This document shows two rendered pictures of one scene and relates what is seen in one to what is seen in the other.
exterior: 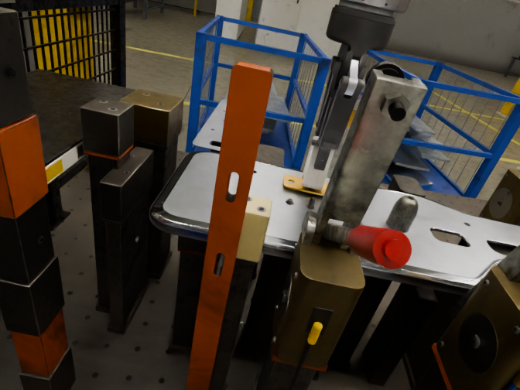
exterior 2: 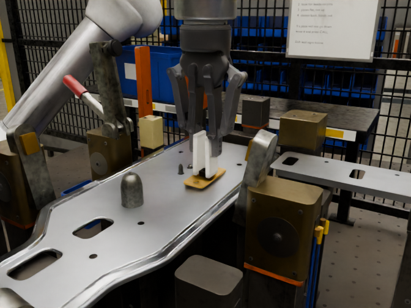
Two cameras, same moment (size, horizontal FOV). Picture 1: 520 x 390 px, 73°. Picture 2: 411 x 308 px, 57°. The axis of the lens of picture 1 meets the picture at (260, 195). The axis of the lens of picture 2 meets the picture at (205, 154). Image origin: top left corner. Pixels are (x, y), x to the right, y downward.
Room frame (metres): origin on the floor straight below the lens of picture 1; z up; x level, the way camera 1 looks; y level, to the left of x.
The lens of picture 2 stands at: (0.77, -0.56, 1.26)
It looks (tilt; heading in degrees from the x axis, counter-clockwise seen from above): 21 degrees down; 122
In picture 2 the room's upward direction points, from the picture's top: straight up
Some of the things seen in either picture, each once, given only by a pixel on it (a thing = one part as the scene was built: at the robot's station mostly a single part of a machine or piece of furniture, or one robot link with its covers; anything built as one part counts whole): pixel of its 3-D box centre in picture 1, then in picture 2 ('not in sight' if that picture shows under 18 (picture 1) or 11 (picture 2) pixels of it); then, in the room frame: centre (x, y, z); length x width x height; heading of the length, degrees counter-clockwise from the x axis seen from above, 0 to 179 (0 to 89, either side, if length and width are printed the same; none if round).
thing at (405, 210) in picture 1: (401, 216); (131, 192); (0.42, -0.20, 1.02); 0.03 x 0.03 x 0.07
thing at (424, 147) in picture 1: (406, 127); not in sight; (2.89, -1.06, 0.47); 1.20 x 0.80 x 0.95; 9
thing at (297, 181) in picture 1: (311, 183); (205, 173); (0.47, -0.07, 1.01); 0.08 x 0.04 x 0.01; 91
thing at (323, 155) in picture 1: (324, 155); (189, 135); (0.44, -0.07, 1.07); 0.03 x 0.01 x 0.05; 1
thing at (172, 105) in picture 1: (150, 192); (296, 191); (0.55, 0.20, 0.88); 0.08 x 0.08 x 0.36; 1
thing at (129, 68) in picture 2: not in sight; (155, 70); (0.02, 0.35, 1.09); 0.30 x 0.17 x 0.13; 172
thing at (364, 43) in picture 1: (352, 50); (205, 55); (0.47, -0.07, 1.20); 0.08 x 0.07 x 0.09; 1
